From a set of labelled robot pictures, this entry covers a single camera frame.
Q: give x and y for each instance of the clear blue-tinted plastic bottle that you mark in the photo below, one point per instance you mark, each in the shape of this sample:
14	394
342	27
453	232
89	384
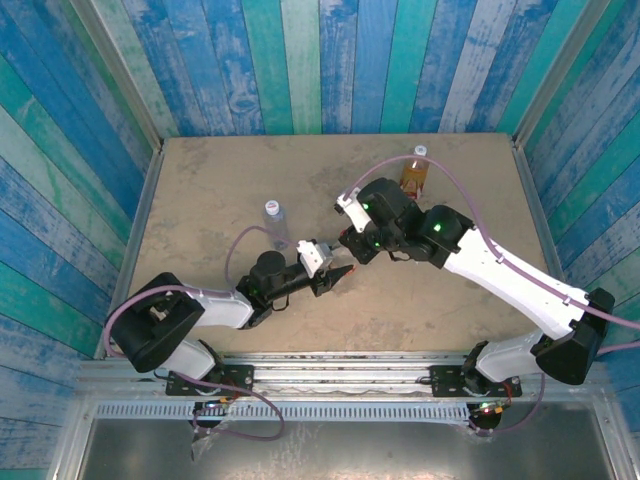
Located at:
276	229

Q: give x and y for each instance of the amber bottle red gold label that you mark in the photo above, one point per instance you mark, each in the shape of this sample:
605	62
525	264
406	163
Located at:
414	175

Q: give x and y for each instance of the white cap with red print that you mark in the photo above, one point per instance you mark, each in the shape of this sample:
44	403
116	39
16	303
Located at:
271	206

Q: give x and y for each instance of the white bottle cap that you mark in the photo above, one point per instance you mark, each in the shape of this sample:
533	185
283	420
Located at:
420	150

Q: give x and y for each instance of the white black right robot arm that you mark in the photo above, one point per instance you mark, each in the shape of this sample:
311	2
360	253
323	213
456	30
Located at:
515	280

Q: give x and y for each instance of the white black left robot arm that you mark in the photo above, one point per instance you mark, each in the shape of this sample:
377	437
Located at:
225	307

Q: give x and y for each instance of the circuit board with lights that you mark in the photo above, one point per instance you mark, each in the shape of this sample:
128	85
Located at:
487	408
215	404

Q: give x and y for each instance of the steel sheet tray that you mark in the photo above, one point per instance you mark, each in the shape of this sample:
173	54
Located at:
350	450

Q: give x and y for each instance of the aluminium front mounting rail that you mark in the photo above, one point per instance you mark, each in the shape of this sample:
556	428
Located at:
340	375

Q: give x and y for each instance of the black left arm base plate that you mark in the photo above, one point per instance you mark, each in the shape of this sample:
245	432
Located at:
235	375

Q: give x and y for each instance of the aluminium table side rail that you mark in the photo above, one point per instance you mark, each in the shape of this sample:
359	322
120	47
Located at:
132	240
537	200

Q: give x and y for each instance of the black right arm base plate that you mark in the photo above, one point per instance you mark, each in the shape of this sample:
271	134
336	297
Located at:
445	380

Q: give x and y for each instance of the aluminium corner post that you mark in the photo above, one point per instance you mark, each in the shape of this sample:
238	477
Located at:
117	75
560	75

